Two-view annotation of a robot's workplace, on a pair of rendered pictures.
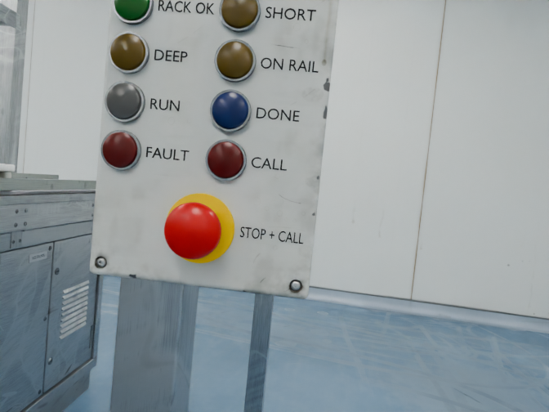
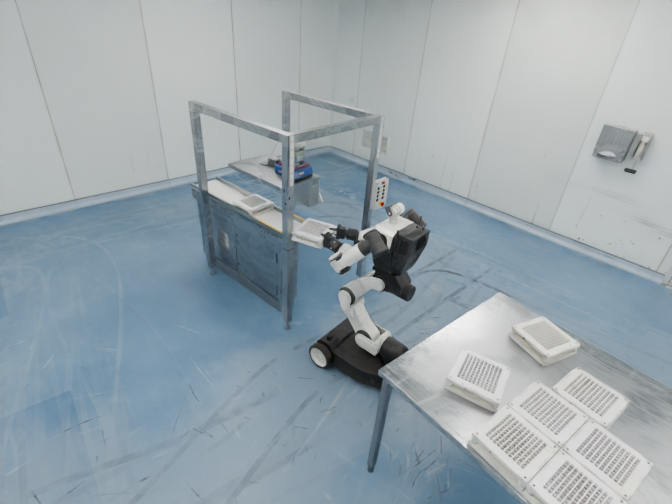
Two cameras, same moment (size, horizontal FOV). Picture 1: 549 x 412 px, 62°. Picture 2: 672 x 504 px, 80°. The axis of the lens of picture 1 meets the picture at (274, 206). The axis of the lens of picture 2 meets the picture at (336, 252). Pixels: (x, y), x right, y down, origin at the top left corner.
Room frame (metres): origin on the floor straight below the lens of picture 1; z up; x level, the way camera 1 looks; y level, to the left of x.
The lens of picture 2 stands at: (-1.22, 2.95, 2.35)
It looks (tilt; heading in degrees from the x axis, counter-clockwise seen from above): 32 degrees down; 305
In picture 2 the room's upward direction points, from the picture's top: 5 degrees clockwise
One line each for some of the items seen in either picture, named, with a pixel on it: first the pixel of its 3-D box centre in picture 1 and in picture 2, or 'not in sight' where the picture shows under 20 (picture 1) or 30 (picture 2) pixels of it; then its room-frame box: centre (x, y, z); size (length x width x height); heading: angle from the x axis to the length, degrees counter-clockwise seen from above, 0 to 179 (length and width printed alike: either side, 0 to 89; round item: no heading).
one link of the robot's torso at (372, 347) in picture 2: not in sight; (373, 338); (-0.24, 0.96, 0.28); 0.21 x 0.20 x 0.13; 177
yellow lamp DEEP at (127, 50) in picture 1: (127, 51); not in sight; (0.34, 0.12, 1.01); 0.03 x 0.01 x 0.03; 85
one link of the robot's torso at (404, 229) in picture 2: not in sight; (397, 244); (-0.30, 0.95, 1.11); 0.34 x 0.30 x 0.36; 87
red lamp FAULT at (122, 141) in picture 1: (119, 150); not in sight; (0.34, 0.12, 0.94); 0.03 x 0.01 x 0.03; 85
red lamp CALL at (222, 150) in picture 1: (225, 159); not in sight; (0.33, 0.04, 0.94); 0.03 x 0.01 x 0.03; 85
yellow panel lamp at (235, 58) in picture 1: (234, 60); not in sight; (0.33, 0.04, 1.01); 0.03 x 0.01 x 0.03; 85
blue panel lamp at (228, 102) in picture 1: (229, 109); not in sight; (0.33, 0.04, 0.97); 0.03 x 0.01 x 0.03; 85
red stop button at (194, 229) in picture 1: (198, 229); not in sight; (0.33, 0.05, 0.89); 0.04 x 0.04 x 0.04; 85
